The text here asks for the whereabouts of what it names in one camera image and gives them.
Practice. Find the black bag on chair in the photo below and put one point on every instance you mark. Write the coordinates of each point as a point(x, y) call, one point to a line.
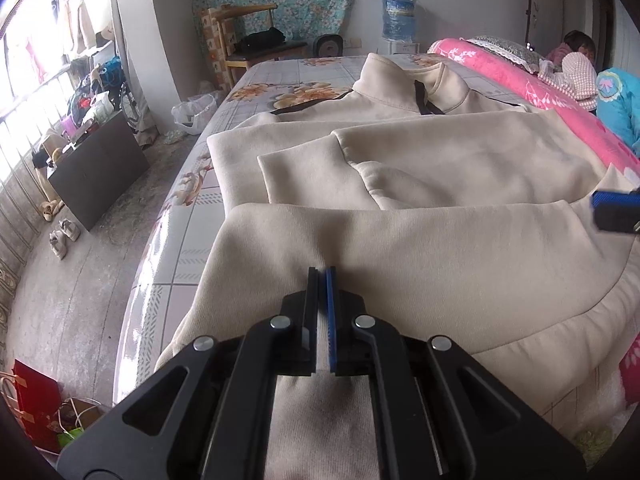
point(260, 41)

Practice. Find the pair of beige shoes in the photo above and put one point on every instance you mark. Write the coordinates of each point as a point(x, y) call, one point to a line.
point(67, 231)

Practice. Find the beige jacket with black trim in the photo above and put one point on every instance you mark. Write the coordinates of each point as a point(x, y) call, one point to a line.
point(400, 239)

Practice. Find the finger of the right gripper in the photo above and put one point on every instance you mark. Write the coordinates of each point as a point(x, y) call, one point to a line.
point(601, 198)
point(617, 219)

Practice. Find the green bag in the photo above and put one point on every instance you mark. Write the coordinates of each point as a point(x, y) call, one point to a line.
point(68, 436)

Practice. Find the white water dispenser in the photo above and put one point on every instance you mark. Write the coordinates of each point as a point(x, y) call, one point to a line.
point(401, 47)

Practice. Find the pink floral blanket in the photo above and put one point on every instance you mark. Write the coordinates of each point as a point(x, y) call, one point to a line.
point(607, 146)

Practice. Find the lace trimmed grey pillow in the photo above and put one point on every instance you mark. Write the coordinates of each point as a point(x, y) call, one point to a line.
point(515, 53)

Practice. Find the floral grey bed sheet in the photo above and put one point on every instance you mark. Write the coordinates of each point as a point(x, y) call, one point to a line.
point(210, 169)

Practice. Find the wooden chair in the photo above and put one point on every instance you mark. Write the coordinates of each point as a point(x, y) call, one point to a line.
point(230, 50)

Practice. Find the child in blue pajamas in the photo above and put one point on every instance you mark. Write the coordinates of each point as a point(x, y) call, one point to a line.
point(618, 91)

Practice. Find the dark low cabinet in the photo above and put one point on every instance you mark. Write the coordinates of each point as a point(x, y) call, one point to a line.
point(92, 176)

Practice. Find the white fluffy garment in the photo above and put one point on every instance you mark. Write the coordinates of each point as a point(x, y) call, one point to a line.
point(592, 415)

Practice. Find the metal balcony railing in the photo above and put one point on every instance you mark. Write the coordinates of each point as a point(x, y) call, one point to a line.
point(22, 197)

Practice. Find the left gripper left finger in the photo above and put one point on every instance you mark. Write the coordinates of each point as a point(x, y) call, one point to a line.
point(205, 414)

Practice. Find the blue water bottle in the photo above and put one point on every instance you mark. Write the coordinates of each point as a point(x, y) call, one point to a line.
point(399, 21)

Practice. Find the red paper bag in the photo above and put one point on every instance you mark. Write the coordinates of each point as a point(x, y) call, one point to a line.
point(38, 400)

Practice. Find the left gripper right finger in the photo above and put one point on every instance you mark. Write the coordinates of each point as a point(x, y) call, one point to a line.
point(438, 413)

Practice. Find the white plastic bag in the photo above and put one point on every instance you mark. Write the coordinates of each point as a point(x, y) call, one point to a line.
point(193, 115)

